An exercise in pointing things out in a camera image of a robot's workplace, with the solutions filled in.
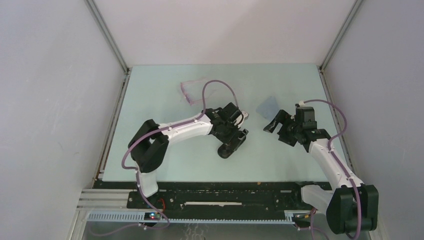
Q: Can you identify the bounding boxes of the right corner frame post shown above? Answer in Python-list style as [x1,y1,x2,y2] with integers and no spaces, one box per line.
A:
[319,0,365,72]

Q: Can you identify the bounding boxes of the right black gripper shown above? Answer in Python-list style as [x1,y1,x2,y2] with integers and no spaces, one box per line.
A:
[263,109,302,147]

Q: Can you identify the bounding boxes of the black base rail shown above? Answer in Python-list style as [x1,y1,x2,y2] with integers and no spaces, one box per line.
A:
[94,180,335,221]

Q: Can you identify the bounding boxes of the slotted cable duct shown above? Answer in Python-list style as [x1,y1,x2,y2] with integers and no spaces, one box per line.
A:
[86,211,308,225]

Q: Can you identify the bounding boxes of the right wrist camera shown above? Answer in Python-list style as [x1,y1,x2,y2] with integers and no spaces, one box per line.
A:
[295,100,314,111]

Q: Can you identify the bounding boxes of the pink transparent sunglasses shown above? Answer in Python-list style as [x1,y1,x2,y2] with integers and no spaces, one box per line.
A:
[180,77,209,106]

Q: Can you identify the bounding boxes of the aluminium frame extrusion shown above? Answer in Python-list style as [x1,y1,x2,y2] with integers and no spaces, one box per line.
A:
[66,189,131,240]

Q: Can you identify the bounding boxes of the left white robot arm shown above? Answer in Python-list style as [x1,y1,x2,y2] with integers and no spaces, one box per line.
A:
[125,102,249,208]

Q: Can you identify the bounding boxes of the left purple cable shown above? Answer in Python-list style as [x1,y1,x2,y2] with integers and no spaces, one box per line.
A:
[89,80,240,237]

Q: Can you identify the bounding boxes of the left corner frame post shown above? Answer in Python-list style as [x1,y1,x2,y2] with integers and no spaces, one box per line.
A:
[84,0,130,75]

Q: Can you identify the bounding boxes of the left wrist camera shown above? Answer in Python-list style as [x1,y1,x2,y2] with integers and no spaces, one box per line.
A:
[236,110,249,124]

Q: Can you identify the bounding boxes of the blue cleaning cloth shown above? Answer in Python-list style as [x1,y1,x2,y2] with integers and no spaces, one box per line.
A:
[255,96,280,121]

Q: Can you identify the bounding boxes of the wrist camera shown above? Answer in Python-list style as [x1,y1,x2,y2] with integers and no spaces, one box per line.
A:
[295,100,314,111]
[236,110,249,124]

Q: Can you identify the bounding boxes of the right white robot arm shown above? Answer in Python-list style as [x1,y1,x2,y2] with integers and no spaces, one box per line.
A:
[263,105,379,238]

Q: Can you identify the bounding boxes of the black glasses case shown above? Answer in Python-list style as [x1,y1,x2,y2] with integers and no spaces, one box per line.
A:
[217,129,249,159]

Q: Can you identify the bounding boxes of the corner frame post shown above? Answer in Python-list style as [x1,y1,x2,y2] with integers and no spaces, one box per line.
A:
[84,0,130,75]
[319,0,365,72]

